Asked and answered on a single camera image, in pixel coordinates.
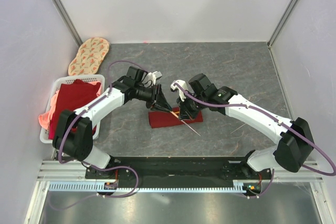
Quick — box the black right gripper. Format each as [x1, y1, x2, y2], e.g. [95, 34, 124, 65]
[176, 91, 207, 121]

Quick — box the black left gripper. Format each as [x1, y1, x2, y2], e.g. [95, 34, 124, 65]
[135, 84, 172, 114]

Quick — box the chopstick with tan handle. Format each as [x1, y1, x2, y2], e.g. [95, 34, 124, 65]
[170, 111, 201, 136]

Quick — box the red cloth napkin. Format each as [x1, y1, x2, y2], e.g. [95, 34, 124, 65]
[148, 107, 203, 129]

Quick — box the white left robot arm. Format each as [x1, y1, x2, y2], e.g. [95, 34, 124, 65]
[53, 76, 173, 178]

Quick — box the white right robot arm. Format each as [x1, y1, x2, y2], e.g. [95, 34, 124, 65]
[171, 81, 313, 179]

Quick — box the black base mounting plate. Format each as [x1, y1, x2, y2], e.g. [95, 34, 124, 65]
[85, 157, 271, 187]

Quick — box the floral oval placemat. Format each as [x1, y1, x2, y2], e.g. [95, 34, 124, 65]
[68, 37, 110, 76]

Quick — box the red cloth in basket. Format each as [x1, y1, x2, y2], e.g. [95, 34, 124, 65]
[48, 79, 101, 140]

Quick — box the salmon pink cloth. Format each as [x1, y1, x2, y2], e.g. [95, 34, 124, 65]
[38, 90, 59, 130]

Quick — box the white plastic basket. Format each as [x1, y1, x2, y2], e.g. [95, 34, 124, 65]
[38, 74, 105, 144]

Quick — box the white slotted cable duct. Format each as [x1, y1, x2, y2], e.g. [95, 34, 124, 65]
[48, 182, 247, 193]

